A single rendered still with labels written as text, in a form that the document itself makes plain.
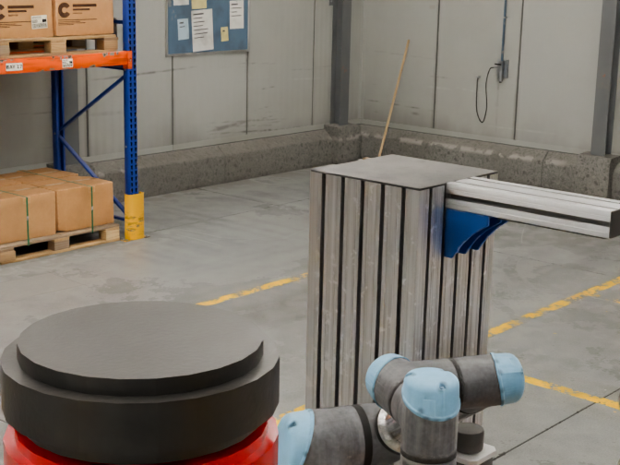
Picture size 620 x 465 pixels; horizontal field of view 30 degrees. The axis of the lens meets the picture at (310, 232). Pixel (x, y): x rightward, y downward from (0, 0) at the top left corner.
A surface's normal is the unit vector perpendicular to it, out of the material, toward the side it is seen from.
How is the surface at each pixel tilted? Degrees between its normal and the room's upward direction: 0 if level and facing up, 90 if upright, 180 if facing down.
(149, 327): 0
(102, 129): 91
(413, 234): 90
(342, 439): 64
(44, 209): 91
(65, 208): 90
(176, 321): 0
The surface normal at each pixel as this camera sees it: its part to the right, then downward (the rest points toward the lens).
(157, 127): 0.75, 0.17
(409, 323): -0.66, 0.16
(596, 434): 0.02, -0.97
